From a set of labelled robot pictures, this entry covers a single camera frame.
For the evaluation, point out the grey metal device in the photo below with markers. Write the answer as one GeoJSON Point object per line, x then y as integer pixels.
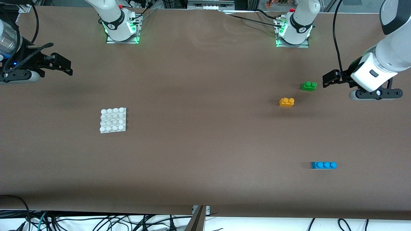
{"type": "Point", "coordinates": [208, 5]}

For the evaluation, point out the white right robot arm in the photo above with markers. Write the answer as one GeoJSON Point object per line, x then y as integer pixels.
{"type": "Point", "coordinates": [112, 19]}

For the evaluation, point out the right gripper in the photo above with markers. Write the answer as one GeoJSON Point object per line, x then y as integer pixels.
{"type": "Point", "coordinates": [31, 60]}

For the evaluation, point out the green two-stud block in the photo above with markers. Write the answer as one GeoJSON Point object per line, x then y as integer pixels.
{"type": "Point", "coordinates": [309, 86]}

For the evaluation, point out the colourful small objects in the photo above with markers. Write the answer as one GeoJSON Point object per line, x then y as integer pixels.
{"type": "Point", "coordinates": [273, 4]}

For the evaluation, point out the blue three-stud block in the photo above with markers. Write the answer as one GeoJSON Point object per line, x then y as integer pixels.
{"type": "Point", "coordinates": [323, 165]}

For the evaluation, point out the silver corner bracket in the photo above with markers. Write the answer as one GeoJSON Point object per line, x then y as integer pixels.
{"type": "Point", "coordinates": [208, 210]}

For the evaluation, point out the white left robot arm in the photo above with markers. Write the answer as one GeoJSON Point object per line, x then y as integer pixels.
{"type": "Point", "coordinates": [395, 51]}

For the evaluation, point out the white studded base plate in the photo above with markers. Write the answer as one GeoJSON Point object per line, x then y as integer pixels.
{"type": "Point", "coordinates": [113, 120]}

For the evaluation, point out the aluminium frame corner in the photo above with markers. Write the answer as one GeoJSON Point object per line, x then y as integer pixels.
{"type": "Point", "coordinates": [24, 9]}

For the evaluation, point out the yellow two-stud block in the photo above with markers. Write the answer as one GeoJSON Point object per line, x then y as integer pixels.
{"type": "Point", "coordinates": [286, 102]}

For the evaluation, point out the brown table cover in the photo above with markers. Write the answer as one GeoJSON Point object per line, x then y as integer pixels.
{"type": "Point", "coordinates": [192, 160]}

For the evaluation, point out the grey metal table leg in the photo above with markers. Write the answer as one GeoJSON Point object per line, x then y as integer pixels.
{"type": "Point", "coordinates": [196, 223]}

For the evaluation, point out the white power strip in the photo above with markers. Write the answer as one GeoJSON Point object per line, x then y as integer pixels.
{"type": "Point", "coordinates": [138, 4]}

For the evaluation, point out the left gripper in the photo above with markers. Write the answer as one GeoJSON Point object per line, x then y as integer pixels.
{"type": "Point", "coordinates": [344, 78]}

